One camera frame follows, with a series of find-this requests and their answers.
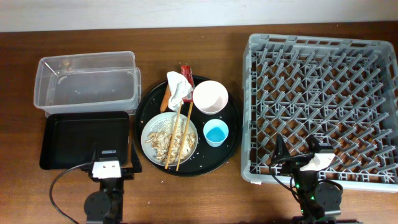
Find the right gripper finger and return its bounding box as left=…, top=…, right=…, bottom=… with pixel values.
left=306, top=135, right=333, bottom=156
left=271, top=134, right=290, bottom=164

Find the light blue cup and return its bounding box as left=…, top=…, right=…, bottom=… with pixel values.
left=203, top=119, right=229, bottom=147

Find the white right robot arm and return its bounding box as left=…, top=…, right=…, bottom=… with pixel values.
left=269, top=134, right=343, bottom=223

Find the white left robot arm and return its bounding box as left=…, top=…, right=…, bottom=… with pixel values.
left=84, top=143, right=142, bottom=224

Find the grey dishwasher rack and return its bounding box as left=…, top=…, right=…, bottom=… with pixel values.
left=241, top=34, right=397, bottom=192

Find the black rectangular tray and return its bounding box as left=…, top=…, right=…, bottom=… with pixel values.
left=39, top=111, right=130, bottom=170

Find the grey plate with rice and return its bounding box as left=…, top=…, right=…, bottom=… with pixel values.
left=141, top=112, right=198, bottom=166

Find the round black serving tray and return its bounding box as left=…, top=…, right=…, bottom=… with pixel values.
left=134, top=81, right=242, bottom=177

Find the orange carrot stick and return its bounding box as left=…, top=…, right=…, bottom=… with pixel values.
left=160, top=85, right=171, bottom=113

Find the clear plastic bin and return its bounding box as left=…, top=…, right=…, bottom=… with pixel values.
left=34, top=51, right=142, bottom=116

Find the crumpled white napkin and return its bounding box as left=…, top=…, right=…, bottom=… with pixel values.
left=167, top=71, right=193, bottom=112

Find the red snack wrapper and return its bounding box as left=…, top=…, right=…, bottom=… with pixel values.
left=181, top=65, right=195, bottom=103

